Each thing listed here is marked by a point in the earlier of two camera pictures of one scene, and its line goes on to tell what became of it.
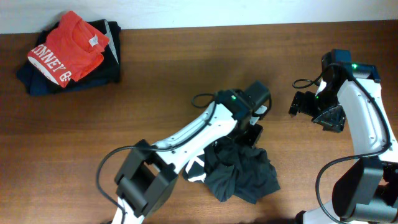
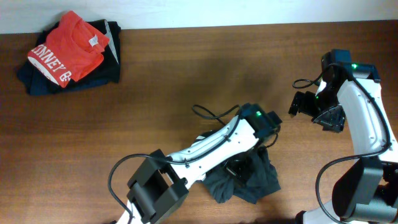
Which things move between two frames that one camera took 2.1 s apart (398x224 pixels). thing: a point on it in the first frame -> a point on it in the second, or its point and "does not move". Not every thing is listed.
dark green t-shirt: [231, 169] does not move
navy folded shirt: [37, 84] does not move
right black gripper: [329, 119] does not move
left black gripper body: [252, 134] -> [237, 170]
